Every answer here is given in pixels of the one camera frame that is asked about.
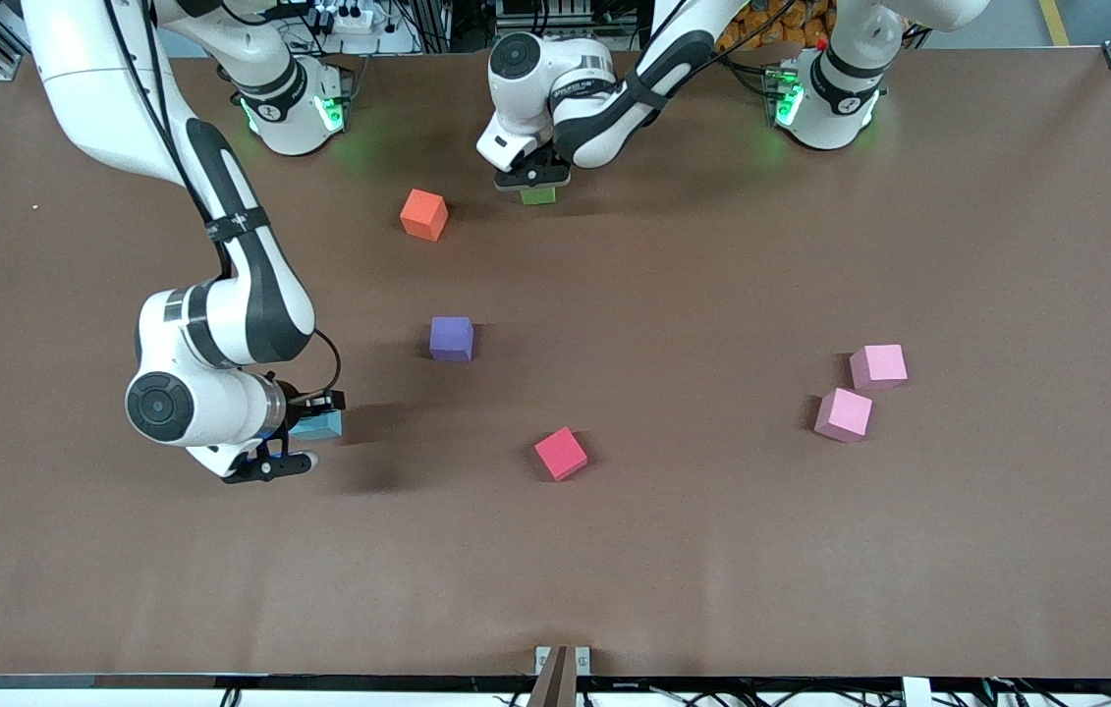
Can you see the white power strip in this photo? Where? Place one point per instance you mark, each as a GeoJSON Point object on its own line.
{"type": "Point", "coordinates": [354, 18]}

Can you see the dark electronics rack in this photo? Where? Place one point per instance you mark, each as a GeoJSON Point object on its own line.
{"type": "Point", "coordinates": [555, 12]}

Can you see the light blue foam cube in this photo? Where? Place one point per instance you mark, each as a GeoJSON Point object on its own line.
{"type": "Point", "coordinates": [324, 427]}

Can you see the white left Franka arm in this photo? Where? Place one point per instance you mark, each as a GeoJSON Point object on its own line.
{"type": "Point", "coordinates": [516, 113]}

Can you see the green foam cube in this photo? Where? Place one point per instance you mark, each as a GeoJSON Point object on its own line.
{"type": "Point", "coordinates": [537, 196]}

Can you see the purple foam cube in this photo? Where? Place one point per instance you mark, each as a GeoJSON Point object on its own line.
{"type": "Point", "coordinates": [451, 339]}

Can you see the red foam cube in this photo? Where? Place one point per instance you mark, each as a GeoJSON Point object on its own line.
{"type": "Point", "coordinates": [560, 454]}

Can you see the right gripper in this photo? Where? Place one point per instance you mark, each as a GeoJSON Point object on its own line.
{"type": "Point", "coordinates": [297, 405]}

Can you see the pile of orange items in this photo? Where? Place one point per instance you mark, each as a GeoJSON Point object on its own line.
{"type": "Point", "coordinates": [771, 20]}

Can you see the pink foam cube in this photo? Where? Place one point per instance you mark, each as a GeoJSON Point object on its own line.
{"type": "Point", "coordinates": [844, 414]}
{"type": "Point", "coordinates": [877, 366]}

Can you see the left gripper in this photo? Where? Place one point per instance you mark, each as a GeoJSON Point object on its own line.
{"type": "Point", "coordinates": [542, 173]}

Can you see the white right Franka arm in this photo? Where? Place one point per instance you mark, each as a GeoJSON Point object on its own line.
{"type": "Point", "coordinates": [93, 88]}

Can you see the small white box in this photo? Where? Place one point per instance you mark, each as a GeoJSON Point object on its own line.
{"type": "Point", "coordinates": [916, 695]}

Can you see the orange foam cube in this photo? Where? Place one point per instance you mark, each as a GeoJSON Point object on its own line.
{"type": "Point", "coordinates": [422, 214]}

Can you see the silver metal bracket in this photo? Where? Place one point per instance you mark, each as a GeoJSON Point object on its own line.
{"type": "Point", "coordinates": [583, 660]}

